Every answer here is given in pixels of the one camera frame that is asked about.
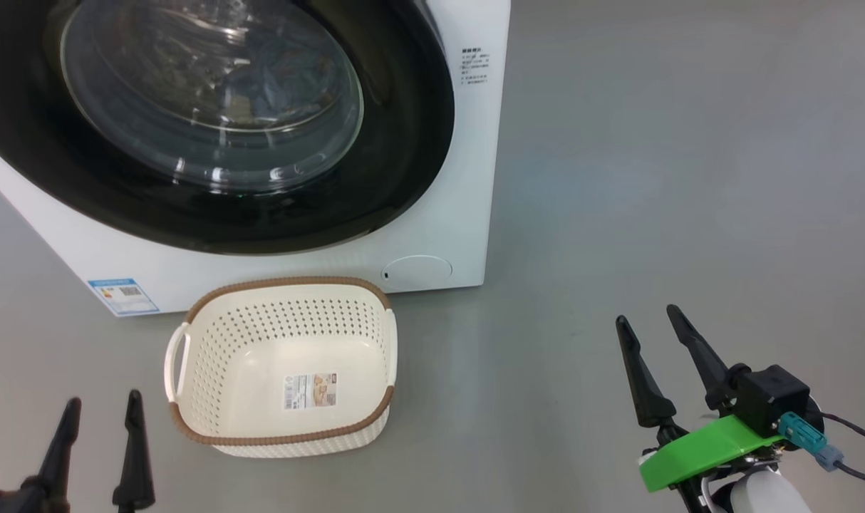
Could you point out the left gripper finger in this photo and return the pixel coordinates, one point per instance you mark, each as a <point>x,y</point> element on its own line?
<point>58,463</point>
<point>135,463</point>

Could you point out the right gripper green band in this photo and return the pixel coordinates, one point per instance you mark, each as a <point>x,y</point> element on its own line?
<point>710,450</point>

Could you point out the black round glass washer door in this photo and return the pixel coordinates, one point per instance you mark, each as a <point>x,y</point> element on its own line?
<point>190,107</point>

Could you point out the cream perforated laundry basket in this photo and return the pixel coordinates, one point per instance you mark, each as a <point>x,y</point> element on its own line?
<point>226,342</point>

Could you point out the basket product label sticker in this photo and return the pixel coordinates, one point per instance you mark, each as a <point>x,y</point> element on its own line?
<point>310,391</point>

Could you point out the white front-load washing machine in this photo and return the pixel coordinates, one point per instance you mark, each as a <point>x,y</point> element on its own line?
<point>439,228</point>

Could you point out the blue energy label sticker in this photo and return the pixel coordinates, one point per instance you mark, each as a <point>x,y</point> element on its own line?
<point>122,297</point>

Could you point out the round white filter cover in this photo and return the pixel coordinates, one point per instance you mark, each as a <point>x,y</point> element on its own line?
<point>417,273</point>

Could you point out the small text sticker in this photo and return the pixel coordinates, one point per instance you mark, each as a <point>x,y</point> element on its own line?
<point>474,68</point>

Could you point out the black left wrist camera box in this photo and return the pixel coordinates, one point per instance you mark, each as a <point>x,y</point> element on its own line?
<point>5,502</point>

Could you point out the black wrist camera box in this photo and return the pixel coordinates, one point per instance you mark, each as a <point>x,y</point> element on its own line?
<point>778,399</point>
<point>5,502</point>

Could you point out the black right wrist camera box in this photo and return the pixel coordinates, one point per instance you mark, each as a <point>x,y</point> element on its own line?
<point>778,399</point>

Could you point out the teal right camera connector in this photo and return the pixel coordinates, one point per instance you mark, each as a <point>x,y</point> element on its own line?
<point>803,431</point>

